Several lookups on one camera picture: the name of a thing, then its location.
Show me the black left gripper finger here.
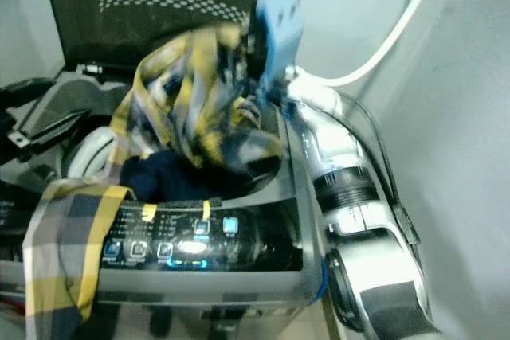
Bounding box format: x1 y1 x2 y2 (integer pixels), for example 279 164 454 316
4 77 53 107
14 104 85 150

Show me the yellow plaid shirt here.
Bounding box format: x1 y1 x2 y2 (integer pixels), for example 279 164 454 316
22 25 285 326

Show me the grey top-load washing machine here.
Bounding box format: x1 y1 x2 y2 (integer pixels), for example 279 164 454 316
0 0 329 333

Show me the dark tinted washer lid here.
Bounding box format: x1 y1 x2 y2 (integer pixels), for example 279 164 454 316
38 0 312 74

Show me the dark blue garment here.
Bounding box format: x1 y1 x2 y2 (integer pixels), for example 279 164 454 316
120 149 212 201

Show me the black washer control panel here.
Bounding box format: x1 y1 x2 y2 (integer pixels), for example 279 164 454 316
104 201 305 271

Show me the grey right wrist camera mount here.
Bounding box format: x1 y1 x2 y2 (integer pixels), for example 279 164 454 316
253 0 305 82

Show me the white water hose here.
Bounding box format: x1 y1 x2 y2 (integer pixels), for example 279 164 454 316
327 0 447 88

